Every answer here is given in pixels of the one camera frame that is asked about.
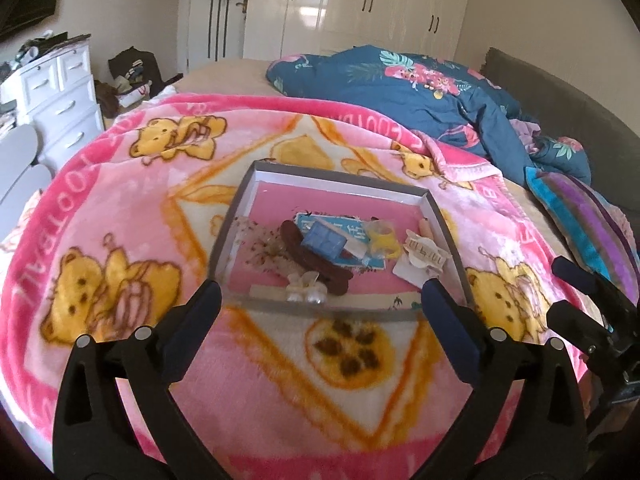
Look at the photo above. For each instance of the pink bear print blanket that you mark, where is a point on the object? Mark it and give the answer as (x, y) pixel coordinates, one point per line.
(125, 200)

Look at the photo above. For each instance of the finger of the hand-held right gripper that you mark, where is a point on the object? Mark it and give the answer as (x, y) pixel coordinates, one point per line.
(575, 325)
(580, 280)

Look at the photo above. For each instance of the beige bed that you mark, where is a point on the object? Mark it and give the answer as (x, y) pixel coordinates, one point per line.
(225, 77)

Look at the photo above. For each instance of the white drawer dresser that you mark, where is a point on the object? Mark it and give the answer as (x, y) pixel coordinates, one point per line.
(60, 105)

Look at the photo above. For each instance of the lilac garment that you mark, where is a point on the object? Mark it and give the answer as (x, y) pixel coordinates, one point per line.
(527, 135)

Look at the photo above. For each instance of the white cloud hair claw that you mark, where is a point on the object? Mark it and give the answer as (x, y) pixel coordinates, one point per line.
(420, 250)

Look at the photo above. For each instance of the clear earring card packet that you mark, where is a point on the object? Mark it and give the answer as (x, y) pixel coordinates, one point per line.
(404, 270)

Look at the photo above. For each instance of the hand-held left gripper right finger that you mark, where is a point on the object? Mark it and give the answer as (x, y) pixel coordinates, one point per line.
(447, 317)

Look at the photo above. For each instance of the white door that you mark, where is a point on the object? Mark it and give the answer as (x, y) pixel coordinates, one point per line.
(235, 35)

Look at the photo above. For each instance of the white curved chair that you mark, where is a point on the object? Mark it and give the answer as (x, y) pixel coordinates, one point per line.
(20, 180)

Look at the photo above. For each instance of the brown hair clip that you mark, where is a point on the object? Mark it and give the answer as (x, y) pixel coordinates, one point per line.
(340, 280)

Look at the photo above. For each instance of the grey tray with pink inside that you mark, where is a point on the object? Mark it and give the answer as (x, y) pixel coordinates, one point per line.
(300, 200)

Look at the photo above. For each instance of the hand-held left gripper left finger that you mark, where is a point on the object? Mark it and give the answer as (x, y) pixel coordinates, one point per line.
(200, 307)

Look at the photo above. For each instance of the dresser top clutter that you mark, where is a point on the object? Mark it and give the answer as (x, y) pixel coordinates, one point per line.
(45, 47)

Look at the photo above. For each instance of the small blue jewelry packet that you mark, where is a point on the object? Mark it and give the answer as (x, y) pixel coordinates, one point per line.
(322, 242)

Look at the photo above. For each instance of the floor clothes pile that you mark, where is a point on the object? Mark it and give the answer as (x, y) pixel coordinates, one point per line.
(130, 96)

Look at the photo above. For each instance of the grey headboard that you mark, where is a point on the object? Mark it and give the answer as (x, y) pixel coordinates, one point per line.
(575, 110)

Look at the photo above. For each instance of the white glossy wardrobe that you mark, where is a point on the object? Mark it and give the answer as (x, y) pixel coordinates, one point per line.
(375, 5)

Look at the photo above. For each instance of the peach hair clip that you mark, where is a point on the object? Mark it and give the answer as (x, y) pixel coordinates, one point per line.
(426, 227)

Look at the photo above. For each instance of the teal card jewelry packet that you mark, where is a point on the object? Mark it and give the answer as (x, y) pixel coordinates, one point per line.
(357, 227)

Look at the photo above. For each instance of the striped pillow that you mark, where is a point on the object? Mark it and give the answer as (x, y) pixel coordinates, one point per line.
(580, 215)

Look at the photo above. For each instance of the blue floral duvet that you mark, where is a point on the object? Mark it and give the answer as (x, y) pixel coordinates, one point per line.
(400, 95)

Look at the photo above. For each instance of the black floor bag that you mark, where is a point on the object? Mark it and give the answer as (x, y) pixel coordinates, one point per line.
(135, 67)

